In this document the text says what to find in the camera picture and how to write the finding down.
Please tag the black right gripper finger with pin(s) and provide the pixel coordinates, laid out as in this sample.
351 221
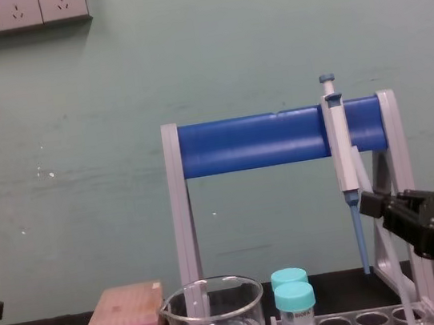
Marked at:
374 205
405 233

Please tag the white and blue pipette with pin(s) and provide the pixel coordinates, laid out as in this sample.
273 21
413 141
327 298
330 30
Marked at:
341 145

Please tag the pink pipette tip box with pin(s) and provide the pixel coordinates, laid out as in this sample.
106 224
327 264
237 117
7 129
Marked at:
126 318

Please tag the grey tube rack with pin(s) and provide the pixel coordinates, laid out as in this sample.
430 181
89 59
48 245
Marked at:
368 321

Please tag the teal capped plastic tube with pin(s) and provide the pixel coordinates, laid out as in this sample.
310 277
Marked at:
288 275
296 313

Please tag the grey pipette stand blue bar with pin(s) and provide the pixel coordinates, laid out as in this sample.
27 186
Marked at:
254 141

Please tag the large glass beaker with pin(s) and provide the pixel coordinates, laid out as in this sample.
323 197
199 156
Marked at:
215 324

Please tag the grey wall socket plate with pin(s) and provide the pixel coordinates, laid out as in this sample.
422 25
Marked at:
18 12
63 4

